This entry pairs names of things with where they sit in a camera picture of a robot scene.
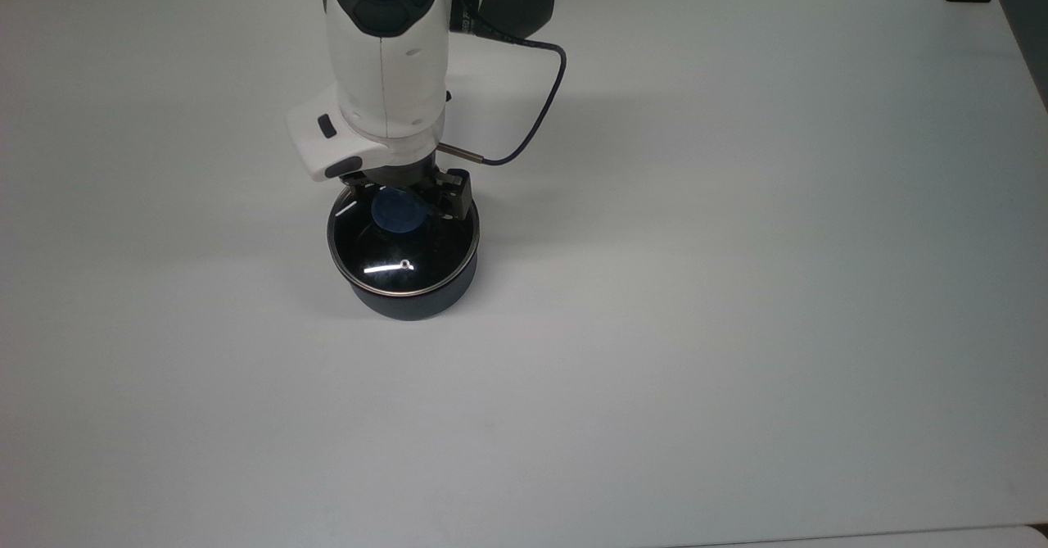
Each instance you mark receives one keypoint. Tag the glass lid with blue knob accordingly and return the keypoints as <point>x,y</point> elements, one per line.
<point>393,245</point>

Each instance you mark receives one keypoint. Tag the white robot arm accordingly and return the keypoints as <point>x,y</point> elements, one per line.
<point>385,65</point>

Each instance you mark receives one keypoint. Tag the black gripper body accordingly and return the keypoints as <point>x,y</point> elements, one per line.
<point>401,178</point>

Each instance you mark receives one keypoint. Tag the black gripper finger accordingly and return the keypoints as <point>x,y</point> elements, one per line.
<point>359,183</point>
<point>455,192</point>

